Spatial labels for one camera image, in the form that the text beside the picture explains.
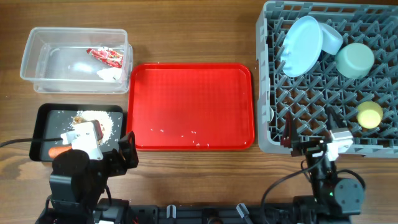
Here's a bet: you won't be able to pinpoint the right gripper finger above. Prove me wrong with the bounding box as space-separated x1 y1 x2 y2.
280 112 299 148
326 107 345 130

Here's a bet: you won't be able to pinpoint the white plastic spoon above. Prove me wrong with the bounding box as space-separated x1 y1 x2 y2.
268 106 274 122

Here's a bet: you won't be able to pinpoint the rice and food scraps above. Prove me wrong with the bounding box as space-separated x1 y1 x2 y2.
61 110 123 151

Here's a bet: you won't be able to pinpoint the yellow plastic cup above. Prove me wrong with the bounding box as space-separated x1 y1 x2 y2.
356 101 384 129

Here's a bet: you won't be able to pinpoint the brown food scrap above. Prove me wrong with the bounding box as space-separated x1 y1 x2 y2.
72 116 85 125

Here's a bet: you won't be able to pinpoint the orange carrot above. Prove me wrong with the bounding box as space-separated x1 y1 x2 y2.
48 145 72 159

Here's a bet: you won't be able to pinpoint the green saucer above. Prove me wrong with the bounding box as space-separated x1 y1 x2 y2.
335 43 375 79

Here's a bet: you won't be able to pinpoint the white tissue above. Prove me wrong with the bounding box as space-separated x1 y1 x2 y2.
96 67 122 82

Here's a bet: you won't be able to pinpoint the light blue plate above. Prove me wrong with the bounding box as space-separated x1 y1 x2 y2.
280 16 323 77

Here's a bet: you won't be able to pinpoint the light blue bowl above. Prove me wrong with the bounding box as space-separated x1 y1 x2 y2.
320 23 343 55

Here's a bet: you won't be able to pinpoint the red snack wrapper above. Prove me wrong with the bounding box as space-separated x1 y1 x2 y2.
86 47 124 68

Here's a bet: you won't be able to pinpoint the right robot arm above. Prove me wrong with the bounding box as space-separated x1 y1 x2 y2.
281 108 366 223

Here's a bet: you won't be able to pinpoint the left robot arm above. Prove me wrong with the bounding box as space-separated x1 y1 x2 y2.
36 131 139 223

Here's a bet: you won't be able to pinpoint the grey dishwasher rack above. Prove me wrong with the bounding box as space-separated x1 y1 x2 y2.
256 1 397 158

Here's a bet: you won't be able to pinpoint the black waste tray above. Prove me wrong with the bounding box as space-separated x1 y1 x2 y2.
33 103 126 154

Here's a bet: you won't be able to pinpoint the red serving tray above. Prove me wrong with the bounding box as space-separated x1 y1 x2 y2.
126 63 255 151

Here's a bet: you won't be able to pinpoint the clear plastic bin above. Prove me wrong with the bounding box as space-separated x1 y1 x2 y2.
20 27 133 94

